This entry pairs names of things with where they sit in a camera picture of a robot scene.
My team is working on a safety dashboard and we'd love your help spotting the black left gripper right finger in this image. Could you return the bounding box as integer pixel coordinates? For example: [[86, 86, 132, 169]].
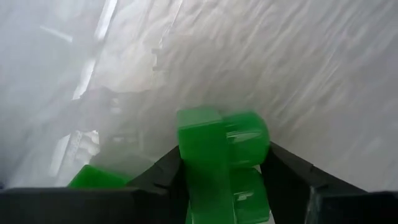
[[259, 141, 398, 224]]

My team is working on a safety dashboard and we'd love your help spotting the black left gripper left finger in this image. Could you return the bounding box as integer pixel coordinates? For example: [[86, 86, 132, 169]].
[[0, 145, 190, 224]]

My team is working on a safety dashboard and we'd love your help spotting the green toy block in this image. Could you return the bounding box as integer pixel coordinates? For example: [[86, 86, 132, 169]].
[[67, 164, 133, 189], [176, 105, 271, 224]]

